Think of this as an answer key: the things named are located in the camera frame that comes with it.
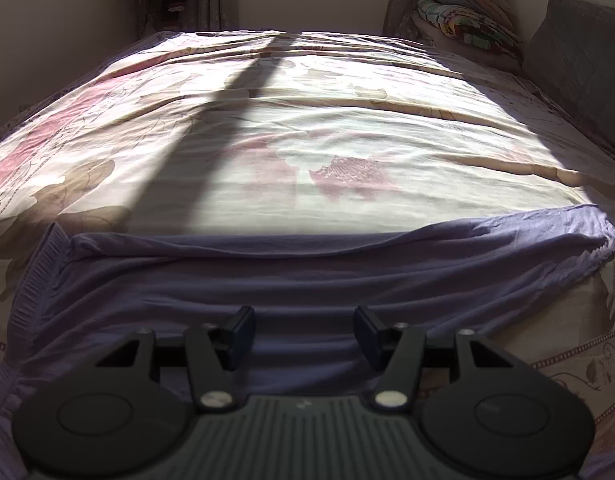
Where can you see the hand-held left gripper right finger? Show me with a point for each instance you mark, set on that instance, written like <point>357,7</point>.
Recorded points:
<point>366,335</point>

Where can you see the floral bed sheet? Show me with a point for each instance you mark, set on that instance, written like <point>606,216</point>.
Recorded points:
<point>337,135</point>

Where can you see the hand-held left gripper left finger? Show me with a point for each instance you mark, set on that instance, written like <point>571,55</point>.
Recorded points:
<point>242,332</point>

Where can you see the grey quilted pillow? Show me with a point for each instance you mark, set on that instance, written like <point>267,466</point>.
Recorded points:
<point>582,60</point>

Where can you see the colourful patchwork folded blanket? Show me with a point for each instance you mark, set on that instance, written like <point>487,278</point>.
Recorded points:
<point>467,22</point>

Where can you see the purple pants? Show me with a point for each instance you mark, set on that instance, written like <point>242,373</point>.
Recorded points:
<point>297,275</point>

